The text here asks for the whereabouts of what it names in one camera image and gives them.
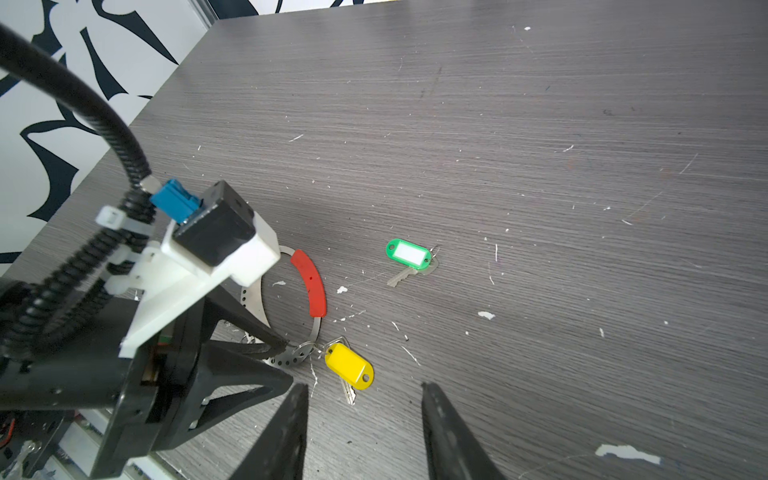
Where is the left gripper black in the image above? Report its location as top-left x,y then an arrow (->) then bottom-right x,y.
1,286 -> 293,479

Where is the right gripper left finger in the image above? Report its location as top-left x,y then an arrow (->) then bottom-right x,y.
229,383 -> 309,480

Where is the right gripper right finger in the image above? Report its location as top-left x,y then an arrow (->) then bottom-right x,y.
421,383 -> 505,480

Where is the metal keyring with red grip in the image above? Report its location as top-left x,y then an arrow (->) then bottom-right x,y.
240,245 -> 328,369

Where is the yellow capped key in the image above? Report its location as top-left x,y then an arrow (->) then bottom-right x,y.
323,337 -> 375,406

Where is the green capped key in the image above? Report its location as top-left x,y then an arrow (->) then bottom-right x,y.
386,238 -> 438,288

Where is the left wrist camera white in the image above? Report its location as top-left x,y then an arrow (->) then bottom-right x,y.
100,176 -> 281,358

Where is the black corrugated cable conduit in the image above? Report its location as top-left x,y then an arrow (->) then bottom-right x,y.
0,22 -> 158,361

